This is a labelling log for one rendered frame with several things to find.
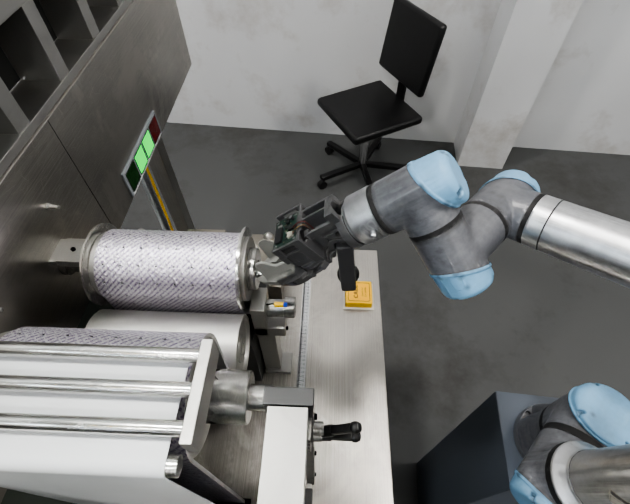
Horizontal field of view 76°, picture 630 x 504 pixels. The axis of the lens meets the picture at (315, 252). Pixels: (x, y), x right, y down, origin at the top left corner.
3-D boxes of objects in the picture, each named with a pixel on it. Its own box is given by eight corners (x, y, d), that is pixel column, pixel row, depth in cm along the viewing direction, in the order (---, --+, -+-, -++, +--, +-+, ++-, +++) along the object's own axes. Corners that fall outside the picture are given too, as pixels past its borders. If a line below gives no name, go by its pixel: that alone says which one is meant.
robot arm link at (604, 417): (616, 430, 79) (664, 410, 68) (588, 486, 73) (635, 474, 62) (557, 387, 84) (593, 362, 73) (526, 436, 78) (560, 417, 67)
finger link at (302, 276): (276, 265, 67) (316, 243, 62) (283, 269, 68) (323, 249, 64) (274, 288, 64) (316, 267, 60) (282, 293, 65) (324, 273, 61)
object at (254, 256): (261, 279, 76) (255, 297, 69) (251, 279, 76) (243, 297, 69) (260, 242, 74) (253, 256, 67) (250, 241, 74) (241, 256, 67)
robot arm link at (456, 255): (521, 255, 56) (486, 188, 53) (478, 306, 51) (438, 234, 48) (474, 259, 62) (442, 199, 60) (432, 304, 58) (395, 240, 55)
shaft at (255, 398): (298, 416, 50) (297, 408, 47) (250, 414, 50) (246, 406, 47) (300, 390, 52) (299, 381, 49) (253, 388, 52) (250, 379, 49)
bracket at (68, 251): (85, 267, 69) (79, 260, 67) (51, 266, 69) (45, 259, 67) (96, 244, 72) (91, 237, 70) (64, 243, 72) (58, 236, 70)
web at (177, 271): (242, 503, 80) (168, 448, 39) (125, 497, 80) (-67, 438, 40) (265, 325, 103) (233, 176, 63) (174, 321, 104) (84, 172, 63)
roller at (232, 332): (243, 394, 72) (232, 369, 62) (102, 388, 72) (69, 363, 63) (252, 332, 79) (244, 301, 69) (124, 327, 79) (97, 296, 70)
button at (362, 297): (371, 308, 106) (372, 303, 104) (345, 307, 107) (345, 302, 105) (370, 285, 111) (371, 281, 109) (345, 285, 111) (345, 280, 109)
